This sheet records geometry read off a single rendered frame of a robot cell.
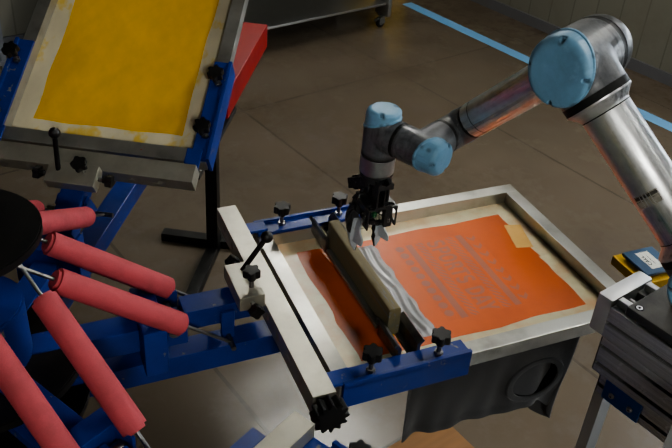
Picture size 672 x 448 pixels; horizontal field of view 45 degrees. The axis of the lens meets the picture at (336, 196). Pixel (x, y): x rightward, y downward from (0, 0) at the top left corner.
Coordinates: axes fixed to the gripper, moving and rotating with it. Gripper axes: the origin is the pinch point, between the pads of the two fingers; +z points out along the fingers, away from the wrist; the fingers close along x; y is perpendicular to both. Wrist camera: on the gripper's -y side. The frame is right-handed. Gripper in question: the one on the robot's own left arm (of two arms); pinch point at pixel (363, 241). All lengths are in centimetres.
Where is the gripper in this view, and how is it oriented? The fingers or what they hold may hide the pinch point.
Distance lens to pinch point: 185.2
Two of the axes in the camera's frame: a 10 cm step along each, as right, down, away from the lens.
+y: 3.9, 5.3, -7.5
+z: -0.8, 8.3, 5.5
